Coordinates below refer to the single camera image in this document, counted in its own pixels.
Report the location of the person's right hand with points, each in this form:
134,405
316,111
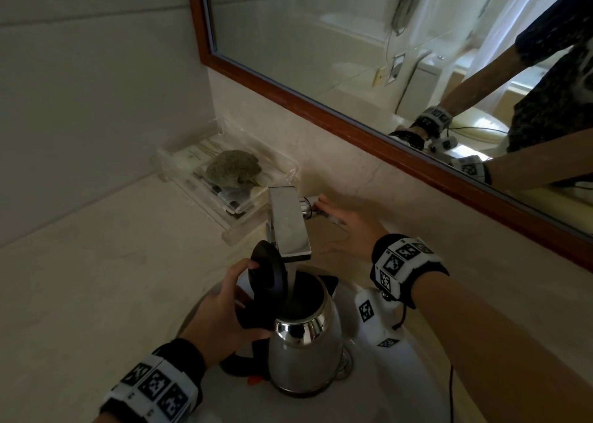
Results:
361,233

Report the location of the person's left hand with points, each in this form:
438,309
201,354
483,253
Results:
215,321

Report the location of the chrome square faucet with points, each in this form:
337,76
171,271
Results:
287,223

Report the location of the stainless steel electric kettle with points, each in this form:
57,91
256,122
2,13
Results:
306,362

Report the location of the person's right forearm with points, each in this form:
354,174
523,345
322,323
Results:
500,348

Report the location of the right marker wristband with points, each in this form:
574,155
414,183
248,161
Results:
400,263

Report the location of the marker wristband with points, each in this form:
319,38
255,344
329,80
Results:
153,383
400,263

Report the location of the white marker cube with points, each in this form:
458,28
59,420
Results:
377,318

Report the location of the left marker wristband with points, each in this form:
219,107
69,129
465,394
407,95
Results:
153,383

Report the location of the clear acrylic tray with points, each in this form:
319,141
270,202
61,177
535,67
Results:
278,168

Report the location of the chrome sink drain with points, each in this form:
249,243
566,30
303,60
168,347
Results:
346,365

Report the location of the white sink basin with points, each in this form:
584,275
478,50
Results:
403,381

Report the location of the white toiletry packet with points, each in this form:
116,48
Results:
190,155

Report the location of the wood-framed wall mirror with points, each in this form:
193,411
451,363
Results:
324,29

